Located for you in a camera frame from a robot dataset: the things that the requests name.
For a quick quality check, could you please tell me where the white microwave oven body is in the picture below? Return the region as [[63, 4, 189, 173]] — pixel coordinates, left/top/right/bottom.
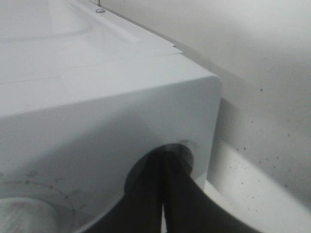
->
[[0, 0, 221, 233]]

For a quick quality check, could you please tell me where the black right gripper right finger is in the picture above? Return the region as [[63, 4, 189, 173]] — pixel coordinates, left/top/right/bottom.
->
[[162, 152, 245, 233]]

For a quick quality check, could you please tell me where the round white door button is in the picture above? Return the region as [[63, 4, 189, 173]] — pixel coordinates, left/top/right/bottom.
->
[[123, 142, 196, 195]]

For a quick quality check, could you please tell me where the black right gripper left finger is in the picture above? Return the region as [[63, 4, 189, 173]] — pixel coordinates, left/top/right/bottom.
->
[[85, 152, 163, 233]]

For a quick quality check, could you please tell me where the white timer knob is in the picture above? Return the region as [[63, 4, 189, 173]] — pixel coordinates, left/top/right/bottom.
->
[[0, 193, 60, 233]]

